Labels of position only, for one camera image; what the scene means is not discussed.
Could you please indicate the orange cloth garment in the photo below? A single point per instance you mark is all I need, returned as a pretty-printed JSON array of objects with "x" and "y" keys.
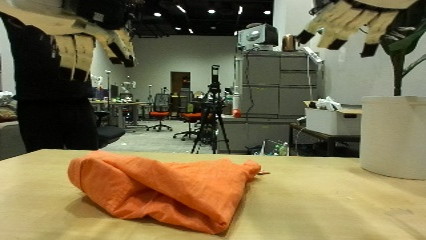
[{"x": 168, "y": 190}]

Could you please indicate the wooden office desk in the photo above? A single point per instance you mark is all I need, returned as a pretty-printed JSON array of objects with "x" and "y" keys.
[{"x": 126, "y": 103}]

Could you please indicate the red ball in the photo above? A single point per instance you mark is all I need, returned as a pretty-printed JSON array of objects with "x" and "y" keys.
[{"x": 236, "y": 113}]

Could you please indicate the white storage box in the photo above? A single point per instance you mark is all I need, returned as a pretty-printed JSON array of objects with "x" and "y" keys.
[{"x": 327, "y": 121}]

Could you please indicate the grey boxy monitor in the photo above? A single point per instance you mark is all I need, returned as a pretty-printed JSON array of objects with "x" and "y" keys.
[{"x": 261, "y": 35}]

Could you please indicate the green bottle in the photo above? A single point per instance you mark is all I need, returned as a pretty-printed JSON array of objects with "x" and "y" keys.
[{"x": 284, "y": 149}]

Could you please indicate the ceiling light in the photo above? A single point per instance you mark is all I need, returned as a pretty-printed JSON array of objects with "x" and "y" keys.
[
  {"x": 212, "y": 11},
  {"x": 157, "y": 14},
  {"x": 181, "y": 9}
]

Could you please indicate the person in dark clothing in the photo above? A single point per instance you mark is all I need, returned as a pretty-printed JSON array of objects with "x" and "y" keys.
[{"x": 48, "y": 110}]

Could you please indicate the patterned cushion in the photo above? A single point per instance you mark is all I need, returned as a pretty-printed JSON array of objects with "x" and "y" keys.
[{"x": 7, "y": 114}]

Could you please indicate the white plant pot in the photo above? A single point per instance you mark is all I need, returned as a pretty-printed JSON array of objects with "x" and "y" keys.
[{"x": 393, "y": 136}]

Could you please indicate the brown door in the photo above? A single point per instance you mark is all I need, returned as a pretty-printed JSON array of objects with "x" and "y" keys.
[{"x": 180, "y": 81}]

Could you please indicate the orange seat office chair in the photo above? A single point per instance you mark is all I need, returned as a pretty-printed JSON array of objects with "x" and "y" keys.
[
  {"x": 160, "y": 115},
  {"x": 192, "y": 116}
]

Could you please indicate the copper kettle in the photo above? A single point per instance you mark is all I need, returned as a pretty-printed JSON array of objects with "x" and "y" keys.
[{"x": 290, "y": 42}]

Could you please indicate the black camera tripod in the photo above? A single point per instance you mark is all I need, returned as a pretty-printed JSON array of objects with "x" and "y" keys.
[{"x": 214, "y": 88}]

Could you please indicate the white power strip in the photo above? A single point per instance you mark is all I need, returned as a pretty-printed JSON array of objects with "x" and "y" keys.
[{"x": 313, "y": 54}]

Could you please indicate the dark side table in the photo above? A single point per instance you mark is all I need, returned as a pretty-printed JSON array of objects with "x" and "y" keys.
[{"x": 330, "y": 137}]

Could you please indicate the low grey cabinet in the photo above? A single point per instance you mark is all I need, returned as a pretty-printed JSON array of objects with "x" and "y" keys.
[{"x": 248, "y": 133}]

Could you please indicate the tall grey filing cabinet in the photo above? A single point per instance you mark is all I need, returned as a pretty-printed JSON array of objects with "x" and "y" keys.
[{"x": 266, "y": 76}]

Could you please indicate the white plastic bag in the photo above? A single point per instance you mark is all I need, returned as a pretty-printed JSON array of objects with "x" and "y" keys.
[{"x": 327, "y": 103}]

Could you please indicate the black office chair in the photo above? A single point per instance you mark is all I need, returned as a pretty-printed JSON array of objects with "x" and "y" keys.
[{"x": 109, "y": 133}]

